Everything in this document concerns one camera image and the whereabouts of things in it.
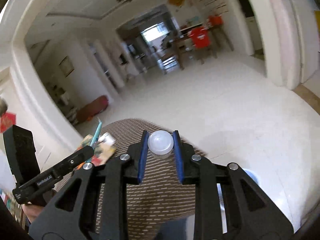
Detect clear bottle white cap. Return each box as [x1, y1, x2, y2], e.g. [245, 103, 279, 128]
[148, 130, 174, 159]

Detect colourful wrapper bundle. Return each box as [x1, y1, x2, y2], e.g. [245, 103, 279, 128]
[77, 119, 116, 166]

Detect left hand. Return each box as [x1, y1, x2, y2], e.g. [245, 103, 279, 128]
[22, 204, 44, 223]

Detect brown polka dot tablecloth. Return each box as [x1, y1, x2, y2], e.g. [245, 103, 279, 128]
[53, 117, 208, 240]

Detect red paper door decoration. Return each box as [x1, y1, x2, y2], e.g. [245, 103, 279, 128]
[0, 112, 16, 133]

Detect wooden dining table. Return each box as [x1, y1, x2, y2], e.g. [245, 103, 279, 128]
[172, 24, 234, 70]

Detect red bag on table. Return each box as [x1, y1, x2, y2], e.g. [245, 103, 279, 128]
[208, 15, 223, 27]

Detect framed wall picture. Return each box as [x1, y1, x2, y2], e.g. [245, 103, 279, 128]
[59, 56, 74, 77]

